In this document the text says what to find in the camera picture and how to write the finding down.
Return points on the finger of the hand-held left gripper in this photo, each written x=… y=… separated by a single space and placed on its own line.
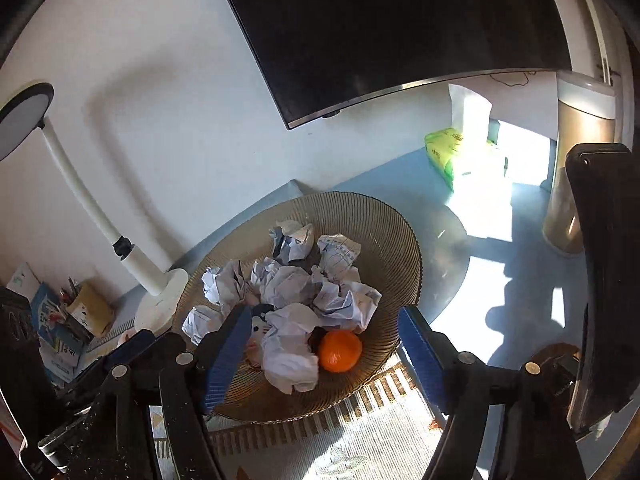
x=150 y=347

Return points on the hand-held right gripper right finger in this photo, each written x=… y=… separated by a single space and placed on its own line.
x=420 y=360

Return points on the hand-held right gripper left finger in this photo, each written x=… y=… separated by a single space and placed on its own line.
x=227 y=360

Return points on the pink and white plush toy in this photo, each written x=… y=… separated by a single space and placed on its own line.
x=260 y=325

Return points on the orange mandarin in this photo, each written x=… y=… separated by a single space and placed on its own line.
x=341 y=352

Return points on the pile of papers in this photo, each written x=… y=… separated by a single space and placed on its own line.
x=295 y=290

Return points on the ribbed amber glass bowl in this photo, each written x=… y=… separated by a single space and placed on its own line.
x=380 y=260

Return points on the stack of books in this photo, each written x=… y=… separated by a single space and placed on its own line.
x=55 y=340

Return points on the tan pen holder box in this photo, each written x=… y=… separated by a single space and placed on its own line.
x=92 y=312

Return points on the patterned woven mat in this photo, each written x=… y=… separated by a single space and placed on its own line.
x=350 y=440

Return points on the white desk lamp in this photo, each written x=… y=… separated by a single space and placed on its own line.
x=75 y=180

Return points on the green tissue pack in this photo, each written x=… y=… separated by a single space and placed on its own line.
x=450 y=152

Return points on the beige cylindrical container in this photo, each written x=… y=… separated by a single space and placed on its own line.
x=575 y=170

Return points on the black monitor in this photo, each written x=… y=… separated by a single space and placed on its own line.
x=390 y=25

